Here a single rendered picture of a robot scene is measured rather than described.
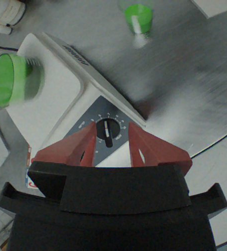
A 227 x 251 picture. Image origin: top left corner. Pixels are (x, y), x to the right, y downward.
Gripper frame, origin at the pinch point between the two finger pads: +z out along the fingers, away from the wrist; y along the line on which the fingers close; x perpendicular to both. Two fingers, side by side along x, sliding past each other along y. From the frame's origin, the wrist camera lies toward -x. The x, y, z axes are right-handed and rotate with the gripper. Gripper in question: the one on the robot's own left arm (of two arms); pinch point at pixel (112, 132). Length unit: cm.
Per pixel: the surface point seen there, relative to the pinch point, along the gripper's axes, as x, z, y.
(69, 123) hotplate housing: 1.0, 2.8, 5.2
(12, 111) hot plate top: -0.5, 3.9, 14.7
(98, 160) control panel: 8.2, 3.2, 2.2
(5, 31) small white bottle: -16.7, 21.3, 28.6
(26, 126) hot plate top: 1.2, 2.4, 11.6
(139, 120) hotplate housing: 1.5, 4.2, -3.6
